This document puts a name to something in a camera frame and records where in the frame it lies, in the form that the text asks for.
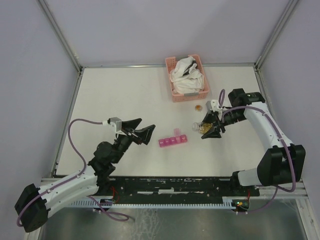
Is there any white cloth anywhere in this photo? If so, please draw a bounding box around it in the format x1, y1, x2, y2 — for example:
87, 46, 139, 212
169, 56, 205, 95

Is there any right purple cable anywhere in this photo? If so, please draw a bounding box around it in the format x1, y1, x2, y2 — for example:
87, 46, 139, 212
218, 88, 298, 215

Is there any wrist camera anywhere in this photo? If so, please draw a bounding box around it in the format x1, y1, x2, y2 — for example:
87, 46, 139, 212
205, 99, 223, 113
107, 117, 123, 134

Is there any white cable duct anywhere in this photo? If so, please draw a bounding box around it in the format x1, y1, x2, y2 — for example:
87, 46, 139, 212
67, 197, 236, 210

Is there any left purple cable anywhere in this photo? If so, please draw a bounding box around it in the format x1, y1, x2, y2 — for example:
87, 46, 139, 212
16, 117, 130, 227

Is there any purple cable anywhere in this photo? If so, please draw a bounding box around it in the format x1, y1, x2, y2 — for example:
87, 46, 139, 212
16, 117, 130, 227
218, 88, 298, 215

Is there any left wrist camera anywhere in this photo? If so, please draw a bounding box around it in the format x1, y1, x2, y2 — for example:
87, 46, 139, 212
107, 117, 123, 134

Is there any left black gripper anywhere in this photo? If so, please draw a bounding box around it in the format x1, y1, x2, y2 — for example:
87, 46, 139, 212
112, 118, 155, 164

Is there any glass pill bottle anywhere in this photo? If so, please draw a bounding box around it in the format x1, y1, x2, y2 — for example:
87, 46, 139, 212
192, 122, 213, 135

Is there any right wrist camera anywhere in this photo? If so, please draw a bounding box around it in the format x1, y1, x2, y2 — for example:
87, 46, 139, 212
205, 99, 223, 113

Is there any pink plastic basket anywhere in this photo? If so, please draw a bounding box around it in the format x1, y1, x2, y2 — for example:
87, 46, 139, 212
165, 54, 210, 103

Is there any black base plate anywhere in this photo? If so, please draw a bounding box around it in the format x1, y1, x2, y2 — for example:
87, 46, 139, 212
93, 176, 260, 204

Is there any pink pill organizer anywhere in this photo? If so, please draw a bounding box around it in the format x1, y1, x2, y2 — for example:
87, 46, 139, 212
158, 128, 188, 148

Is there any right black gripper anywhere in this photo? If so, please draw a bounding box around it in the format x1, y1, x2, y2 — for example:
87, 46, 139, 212
198, 108, 247, 139

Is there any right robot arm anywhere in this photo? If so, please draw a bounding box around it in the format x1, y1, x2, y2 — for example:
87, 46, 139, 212
201, 88, 306, 196

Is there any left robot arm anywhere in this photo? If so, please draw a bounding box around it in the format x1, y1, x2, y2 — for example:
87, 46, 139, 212
14, 117, 156, 233

